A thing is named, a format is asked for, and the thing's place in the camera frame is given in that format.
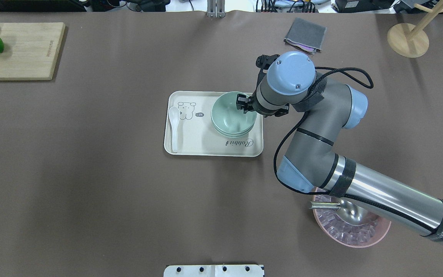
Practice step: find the wooden cutting board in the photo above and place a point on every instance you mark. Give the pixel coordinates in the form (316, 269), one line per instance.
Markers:
(31, 50)

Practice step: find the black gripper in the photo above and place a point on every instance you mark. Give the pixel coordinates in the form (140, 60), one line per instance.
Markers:
(243, 103)

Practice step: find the metal scoop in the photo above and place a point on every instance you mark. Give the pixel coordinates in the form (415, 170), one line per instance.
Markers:
(347, 211)

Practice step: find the green bowl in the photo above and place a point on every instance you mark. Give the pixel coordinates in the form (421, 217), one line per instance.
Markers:
(245, 130)
(232, 135)
(226, 116)

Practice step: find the aluminium frame post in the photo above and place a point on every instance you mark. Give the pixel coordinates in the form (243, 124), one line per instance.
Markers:
(216, 9)

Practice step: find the white ceramic spoon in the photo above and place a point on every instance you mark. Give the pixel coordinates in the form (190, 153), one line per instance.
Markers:
(174, 119)

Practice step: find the cream rectangular tray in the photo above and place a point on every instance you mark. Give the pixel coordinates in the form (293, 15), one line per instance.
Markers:
(197, 135)

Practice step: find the green bowl on tray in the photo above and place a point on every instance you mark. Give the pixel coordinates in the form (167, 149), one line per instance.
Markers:
(232, 135)

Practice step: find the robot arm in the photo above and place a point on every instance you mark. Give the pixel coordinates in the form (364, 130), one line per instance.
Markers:
(375, 141)

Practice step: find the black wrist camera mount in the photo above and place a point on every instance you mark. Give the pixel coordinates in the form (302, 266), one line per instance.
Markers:
(265, 61)

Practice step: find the pink bowl with ice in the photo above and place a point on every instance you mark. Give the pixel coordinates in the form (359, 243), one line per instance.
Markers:
(346, 234)

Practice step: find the wooden mug tree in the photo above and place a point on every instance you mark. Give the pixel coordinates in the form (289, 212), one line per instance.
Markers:
(410, 40)

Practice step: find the grey folded cloth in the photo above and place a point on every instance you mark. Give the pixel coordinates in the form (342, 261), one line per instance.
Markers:
(305, 35)

